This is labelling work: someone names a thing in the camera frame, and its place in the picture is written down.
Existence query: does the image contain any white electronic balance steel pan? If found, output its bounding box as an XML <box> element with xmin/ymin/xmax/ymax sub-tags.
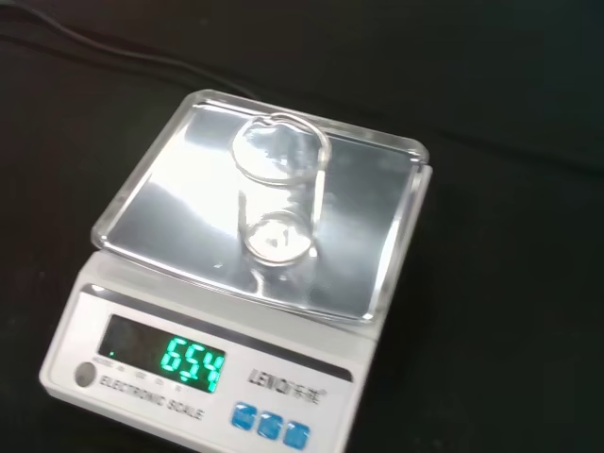
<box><xmin>38</xmin><ymin>89</ymin><xmax>433</xmax><ymax>453</ymax></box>

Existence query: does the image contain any black bench cloth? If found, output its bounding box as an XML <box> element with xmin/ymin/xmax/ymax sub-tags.
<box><xmin>0</xmin><ymin>0</ymin><xmax>604</xmax><ymax>453</ymax></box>

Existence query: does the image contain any black balance power cable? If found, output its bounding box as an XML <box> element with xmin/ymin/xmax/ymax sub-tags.
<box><xmin>8</xmin><ymin>0</ymin><xmax>266</xmax><ymax>103</ymax></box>

